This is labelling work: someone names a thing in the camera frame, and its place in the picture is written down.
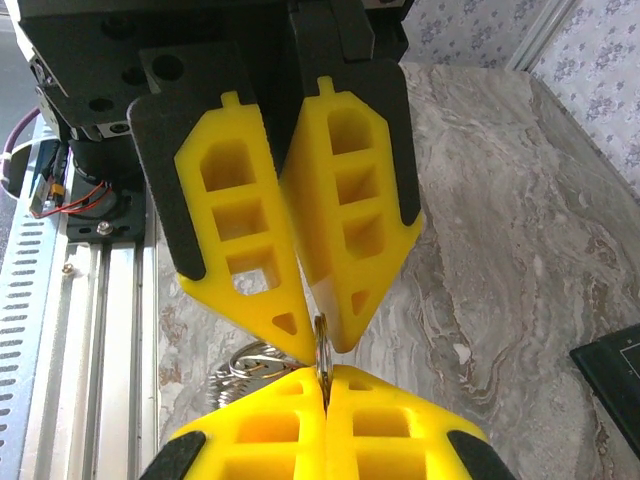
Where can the aluminium mounting rail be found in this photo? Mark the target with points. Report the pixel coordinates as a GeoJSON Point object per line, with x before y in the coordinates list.
{"type": "Point", "coordinates": [110, 350]}

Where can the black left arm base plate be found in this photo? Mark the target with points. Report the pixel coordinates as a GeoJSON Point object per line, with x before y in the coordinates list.
{"type": "Point", "coordinates": [120, 222]}

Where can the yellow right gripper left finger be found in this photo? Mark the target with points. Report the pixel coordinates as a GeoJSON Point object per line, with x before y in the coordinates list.
{"type": "Point", "coordinates": [220, 440]}

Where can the black and grey chessboard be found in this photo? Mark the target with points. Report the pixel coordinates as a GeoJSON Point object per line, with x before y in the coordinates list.
{"type": "Point", "coordinates": [615, 385]}

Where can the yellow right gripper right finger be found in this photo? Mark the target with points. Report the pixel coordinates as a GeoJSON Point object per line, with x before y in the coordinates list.
{"type": "Point", "coordinates": [435, 440]}

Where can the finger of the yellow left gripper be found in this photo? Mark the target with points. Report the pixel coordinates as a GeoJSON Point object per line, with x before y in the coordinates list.
{"type": "Point", "coordinates": [250, 300]}
{"type": "Point", "coordinates": [320, 225]}

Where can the aluminium frame post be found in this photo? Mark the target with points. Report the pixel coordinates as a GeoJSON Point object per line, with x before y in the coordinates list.
{"type": "Point", "coordinates": [542, 35]}

